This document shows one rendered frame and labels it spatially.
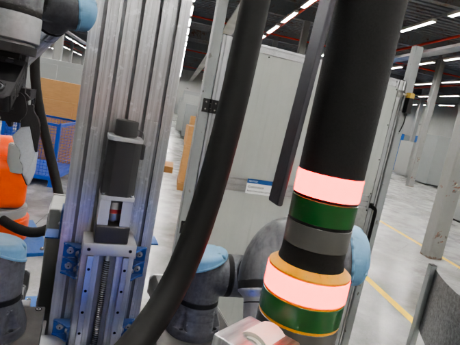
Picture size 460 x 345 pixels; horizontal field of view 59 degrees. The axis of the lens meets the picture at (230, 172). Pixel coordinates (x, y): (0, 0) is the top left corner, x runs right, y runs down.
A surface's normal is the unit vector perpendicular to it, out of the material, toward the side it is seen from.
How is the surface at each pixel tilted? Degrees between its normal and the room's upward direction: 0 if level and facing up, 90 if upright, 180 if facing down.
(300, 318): 90
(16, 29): 90
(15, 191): 90
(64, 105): 90
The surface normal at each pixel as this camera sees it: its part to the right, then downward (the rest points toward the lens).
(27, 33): 0.87, 0.23
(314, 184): -0.55, 0.02
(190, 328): -0.03, -0.17
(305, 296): -0.19, 0.11
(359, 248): 0.36, -0.37
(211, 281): 0.26, 0.19
